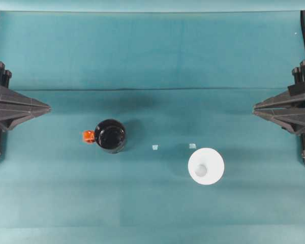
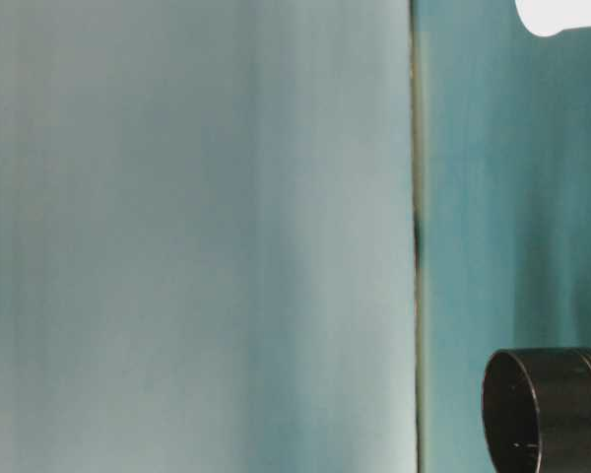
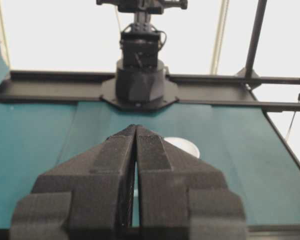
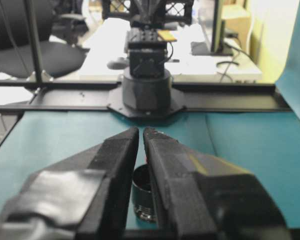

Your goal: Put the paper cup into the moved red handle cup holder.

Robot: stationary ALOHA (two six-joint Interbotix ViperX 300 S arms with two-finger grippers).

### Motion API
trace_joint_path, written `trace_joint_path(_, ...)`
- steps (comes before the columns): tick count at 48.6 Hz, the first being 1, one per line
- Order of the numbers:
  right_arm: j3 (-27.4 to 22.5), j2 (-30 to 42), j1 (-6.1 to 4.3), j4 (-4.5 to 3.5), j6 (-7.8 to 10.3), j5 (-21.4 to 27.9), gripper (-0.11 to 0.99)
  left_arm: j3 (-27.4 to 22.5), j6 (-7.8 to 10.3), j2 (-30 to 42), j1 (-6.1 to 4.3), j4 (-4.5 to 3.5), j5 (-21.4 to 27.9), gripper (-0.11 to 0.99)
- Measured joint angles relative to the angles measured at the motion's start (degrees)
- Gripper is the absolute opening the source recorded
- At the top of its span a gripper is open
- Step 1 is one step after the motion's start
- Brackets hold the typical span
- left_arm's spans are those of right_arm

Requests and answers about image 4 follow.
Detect black cup holder red handle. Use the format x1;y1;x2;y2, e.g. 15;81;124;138
131;156;158;224

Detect grey computer mouse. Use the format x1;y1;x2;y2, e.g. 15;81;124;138
107;57;127;71

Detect white office desk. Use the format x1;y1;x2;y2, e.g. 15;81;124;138
78;18;263;77

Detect black office chair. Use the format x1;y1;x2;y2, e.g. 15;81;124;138
0;0;91;79

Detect small yellow-brown board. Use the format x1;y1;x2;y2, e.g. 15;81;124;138
156;30;178;43

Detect dark computer monitor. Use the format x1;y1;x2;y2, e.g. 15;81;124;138
209;0;235;56

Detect brown cardboard box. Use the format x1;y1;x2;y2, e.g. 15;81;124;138
221;0;252;38

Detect black lattice crate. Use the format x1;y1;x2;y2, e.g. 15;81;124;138
101;0;195;26

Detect black table frame rail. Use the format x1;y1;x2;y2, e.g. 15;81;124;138
0;79;292;115

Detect black vertical frame post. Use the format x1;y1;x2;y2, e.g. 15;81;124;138
24;0;45;83

